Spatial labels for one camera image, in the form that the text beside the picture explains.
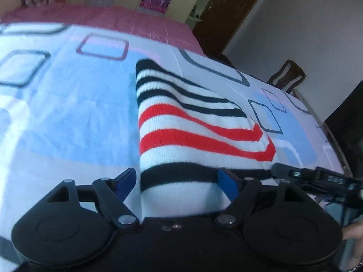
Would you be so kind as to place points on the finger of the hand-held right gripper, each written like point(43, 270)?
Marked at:
point(286, 171)

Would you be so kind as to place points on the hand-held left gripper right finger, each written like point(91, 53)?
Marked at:
point(228, 184)

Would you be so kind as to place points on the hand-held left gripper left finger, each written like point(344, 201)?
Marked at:
point(126, 180)

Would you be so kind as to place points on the black red white striped sweater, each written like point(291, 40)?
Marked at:
point(184, 136)

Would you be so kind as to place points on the person's right hand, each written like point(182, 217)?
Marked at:
point(353, 231)

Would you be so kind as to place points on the dark cabinet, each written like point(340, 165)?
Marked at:
point(346, 124)

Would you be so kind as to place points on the white blue printed bedsheet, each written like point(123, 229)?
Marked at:
point(71, 119)

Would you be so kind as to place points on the brown wooden chair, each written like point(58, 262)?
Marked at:
point(286, 75)

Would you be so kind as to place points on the dark brown door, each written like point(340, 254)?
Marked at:
point(227, 14)

